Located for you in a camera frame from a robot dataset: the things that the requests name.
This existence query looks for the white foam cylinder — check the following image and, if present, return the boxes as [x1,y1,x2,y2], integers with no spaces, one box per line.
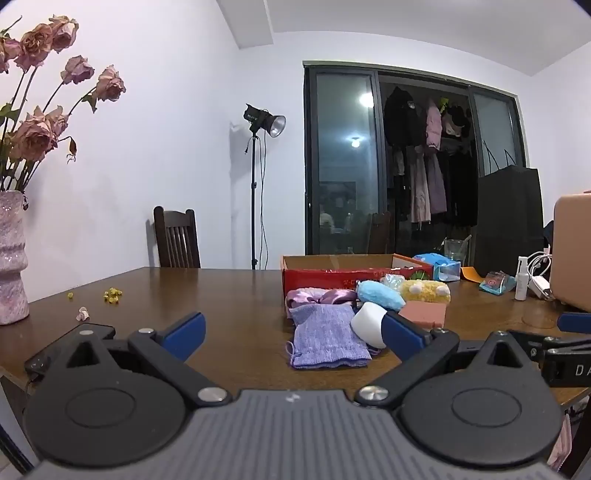
[349,302,388,349]

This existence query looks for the yellow white plush sheep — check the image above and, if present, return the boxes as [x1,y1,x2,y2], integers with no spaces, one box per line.
[400,280,451,304]

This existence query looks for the light blue plush toy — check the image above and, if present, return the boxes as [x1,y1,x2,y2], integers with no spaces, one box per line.
[356,280,406,312]

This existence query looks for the purple knitted cloth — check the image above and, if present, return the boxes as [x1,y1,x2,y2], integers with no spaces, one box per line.
[287,303,372,370]

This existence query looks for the white spray bottle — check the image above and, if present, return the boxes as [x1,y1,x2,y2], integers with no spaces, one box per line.
[515,256,530,301]

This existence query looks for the blue tissue pack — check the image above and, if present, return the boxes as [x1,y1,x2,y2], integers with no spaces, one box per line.
[414,253,462,283]

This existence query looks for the yellow flower bits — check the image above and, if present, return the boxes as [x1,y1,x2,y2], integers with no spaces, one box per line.
[65,287,123,305]

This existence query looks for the teal packaged snack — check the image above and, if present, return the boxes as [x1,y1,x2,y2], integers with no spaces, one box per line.
[479,271,516,296]

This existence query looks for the red cardboard box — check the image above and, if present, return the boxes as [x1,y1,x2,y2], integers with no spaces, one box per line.
[280,254,433,308]

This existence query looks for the dark wooden chair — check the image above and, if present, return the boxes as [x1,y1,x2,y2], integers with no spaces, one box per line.
[153,206,201,269]

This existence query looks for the fallen pink petal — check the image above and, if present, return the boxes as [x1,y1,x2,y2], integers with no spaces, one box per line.
[76,306,90,322]

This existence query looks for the clear glass cup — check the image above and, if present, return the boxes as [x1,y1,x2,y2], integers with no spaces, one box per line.
[444,237,471,264]

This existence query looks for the purple satin bow cloth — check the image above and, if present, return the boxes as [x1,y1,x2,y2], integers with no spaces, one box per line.
[284,287,358,319]

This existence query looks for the black shopping bag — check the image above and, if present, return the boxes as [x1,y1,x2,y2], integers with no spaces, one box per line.
[474,166,544,276]

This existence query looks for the pink textured vase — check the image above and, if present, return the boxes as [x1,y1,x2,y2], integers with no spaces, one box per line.
[0,190,29,326]

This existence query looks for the studio light on stand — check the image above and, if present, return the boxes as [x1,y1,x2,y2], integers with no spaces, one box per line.
[243,103,287,271]

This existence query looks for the dried pink roses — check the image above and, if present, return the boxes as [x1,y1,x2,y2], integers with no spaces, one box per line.
[0,14,127,193]

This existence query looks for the white charger with cable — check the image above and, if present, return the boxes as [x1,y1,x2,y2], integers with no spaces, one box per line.
[527,248,554,301]

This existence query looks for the black sliding door frame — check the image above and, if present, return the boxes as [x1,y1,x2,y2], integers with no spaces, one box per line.
[304,65,526,256]

